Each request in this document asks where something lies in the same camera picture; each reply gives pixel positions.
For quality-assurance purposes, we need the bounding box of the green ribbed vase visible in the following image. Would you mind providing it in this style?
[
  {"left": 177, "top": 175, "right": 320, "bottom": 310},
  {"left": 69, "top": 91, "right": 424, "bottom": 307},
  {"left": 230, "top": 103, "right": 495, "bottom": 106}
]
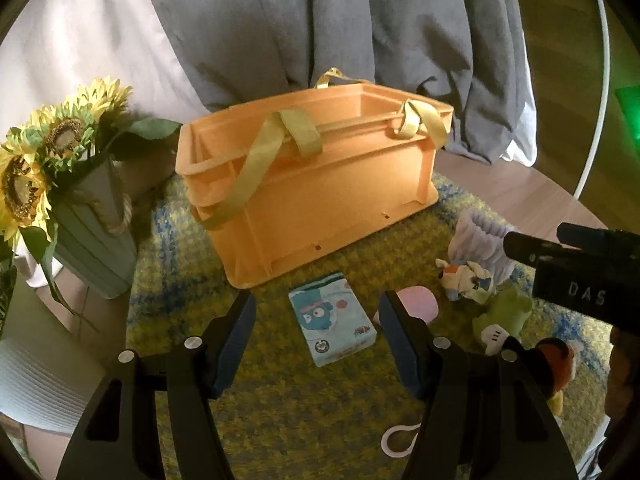
[{"left": 50, "top": 155, "right": 138, "bottom": 301}]

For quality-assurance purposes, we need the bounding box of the pale pink curtain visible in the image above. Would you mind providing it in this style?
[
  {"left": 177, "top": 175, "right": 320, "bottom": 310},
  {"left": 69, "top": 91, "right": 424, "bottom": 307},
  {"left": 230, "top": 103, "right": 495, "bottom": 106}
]
[{"left": 0, "top": 0, "right": 213, "bottom": 288}]

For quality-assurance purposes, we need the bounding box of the white ribbed pot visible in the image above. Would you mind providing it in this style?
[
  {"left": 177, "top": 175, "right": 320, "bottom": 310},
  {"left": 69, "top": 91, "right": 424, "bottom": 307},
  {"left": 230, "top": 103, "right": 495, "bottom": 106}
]
[{"left": 0, "top": 330, "right": 108, "bottom": 433}]

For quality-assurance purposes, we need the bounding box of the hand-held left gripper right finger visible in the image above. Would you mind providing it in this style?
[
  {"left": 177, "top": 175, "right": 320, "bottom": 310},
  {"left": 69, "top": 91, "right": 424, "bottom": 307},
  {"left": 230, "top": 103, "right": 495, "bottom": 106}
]
[{"left": 377, "top": 290, "right": 576, "bottom": 480}]

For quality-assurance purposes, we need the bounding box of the white dog plush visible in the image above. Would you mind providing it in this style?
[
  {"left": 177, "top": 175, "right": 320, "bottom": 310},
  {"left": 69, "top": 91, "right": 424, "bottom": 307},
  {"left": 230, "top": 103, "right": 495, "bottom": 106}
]
[{"left": 435, "top": 258, "right": 498, "bottom": 303}]

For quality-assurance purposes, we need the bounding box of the orange plush toy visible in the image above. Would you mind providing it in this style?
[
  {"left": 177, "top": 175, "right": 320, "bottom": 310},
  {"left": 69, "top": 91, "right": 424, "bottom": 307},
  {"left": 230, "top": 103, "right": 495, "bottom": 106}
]
[{"left": 520, "top": 337, "right": 583, "bottom": 416}]

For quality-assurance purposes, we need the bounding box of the white sheer curtain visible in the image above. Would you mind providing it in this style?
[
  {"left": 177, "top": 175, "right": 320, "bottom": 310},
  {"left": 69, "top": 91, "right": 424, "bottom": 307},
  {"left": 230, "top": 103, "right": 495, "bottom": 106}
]
[{"left": 502, "top": 55, "right": 538, "bottom": 167}]

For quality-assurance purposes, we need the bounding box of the white loop strap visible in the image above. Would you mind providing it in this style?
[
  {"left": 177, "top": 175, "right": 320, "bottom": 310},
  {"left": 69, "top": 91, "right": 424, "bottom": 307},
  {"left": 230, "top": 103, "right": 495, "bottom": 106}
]
[{"left": 381, "top": 422, "right": 423, "bottom": 459}]

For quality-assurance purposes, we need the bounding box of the yellow blue plaid mat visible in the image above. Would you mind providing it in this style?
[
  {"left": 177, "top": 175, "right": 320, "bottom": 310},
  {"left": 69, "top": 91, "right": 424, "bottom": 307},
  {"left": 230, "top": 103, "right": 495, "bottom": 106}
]
[{"left": 125, "top": 172, "right": 613, "bottom": 480}]

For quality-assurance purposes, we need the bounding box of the sunflower bouquet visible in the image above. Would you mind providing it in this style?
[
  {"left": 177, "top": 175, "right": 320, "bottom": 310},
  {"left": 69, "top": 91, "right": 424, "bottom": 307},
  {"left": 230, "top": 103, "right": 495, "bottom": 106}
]
[{"left": 0, "top": 77, "right": 183, "bottom": 311}]

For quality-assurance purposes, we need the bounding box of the white hoop tube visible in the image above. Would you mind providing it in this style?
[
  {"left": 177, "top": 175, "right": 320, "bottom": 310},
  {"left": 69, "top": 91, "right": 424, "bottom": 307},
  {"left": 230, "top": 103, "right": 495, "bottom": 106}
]
[{"left": 572, "top": 0, "right": 613, "bottom": 201}]

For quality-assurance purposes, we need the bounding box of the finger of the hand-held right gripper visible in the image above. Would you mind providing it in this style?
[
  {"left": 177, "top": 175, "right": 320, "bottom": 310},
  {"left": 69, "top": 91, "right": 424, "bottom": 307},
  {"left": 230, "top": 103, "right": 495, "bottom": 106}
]
[
  {"left": 502, "top": 230, "right": 553, "bottom": 267},
  {"left": 556, "top": 222, "right": 640, "bottom": 257}
]

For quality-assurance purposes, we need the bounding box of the green frog plush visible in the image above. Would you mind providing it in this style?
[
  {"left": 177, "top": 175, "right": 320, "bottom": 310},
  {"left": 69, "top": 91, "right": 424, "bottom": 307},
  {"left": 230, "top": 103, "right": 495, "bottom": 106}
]
[{"left": 472, "top": 285, "right": 533, "bottom": 356}]

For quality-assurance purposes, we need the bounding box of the blue printed tissue pack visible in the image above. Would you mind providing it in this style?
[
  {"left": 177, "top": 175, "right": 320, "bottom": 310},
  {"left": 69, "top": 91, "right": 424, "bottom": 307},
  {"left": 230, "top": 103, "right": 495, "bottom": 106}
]
[{"left": 288, "top": 271, "right": 377, "bottom": 368}]

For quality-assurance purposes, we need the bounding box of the grey curtain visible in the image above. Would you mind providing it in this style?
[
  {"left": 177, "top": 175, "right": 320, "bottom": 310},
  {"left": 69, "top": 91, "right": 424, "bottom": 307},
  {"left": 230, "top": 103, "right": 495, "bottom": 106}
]
[{"left": 137, "top": 0, "right": 531, "bottom": 166}]

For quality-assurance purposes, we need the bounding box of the lavender fluffy cloth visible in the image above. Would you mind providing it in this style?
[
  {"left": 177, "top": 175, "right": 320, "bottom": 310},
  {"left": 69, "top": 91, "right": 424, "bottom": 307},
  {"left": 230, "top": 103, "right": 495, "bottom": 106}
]
[{"left": 448, "top": 209, "right": 516, "bottom": 286}]

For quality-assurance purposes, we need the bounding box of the pink round pad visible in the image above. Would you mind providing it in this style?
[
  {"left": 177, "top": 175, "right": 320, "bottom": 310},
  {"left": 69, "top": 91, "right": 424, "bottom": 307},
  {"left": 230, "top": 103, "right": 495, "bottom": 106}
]
[{"left": 397, "top": 286, "right": 440, "bottom": 325}]

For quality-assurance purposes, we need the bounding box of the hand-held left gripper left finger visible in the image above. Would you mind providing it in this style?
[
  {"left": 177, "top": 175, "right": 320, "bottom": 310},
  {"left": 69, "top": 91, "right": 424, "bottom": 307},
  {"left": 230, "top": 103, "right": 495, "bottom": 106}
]
[{"left": 55, "top": 290, "right": 258, "bottom": 480}]

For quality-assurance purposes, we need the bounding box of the orange plastic crate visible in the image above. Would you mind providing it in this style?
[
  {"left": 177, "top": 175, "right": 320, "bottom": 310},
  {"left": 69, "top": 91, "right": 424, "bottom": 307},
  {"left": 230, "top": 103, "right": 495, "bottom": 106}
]
[{"left": 175, "top": 67, "right": 455, "bottom": 291}]

